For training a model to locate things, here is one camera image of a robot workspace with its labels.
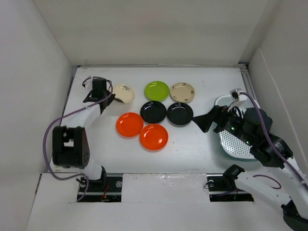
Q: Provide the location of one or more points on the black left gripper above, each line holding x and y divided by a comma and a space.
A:
110, 99

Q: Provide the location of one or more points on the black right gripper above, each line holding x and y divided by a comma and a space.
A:
217, 114

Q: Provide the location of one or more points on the cream plate with black brushstroke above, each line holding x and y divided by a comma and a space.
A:
123, 93

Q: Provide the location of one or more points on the orange plate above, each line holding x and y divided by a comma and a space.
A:
129, 124
154, 137

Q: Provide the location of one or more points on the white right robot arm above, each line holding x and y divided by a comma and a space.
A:
253, 129

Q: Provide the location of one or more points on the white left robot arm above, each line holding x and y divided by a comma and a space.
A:
70, 146

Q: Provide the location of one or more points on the white perforated plastic bin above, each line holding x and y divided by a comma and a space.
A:
231, 146

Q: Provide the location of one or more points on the cream plate with small motifs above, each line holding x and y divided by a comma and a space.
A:
182, 92

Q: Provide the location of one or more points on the lime green plate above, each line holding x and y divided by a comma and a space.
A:
156, 91

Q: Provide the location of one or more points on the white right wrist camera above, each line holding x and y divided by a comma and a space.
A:
236, 94

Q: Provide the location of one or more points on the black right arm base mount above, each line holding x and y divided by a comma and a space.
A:
220, 192

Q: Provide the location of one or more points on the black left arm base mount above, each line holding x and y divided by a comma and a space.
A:
110, 193

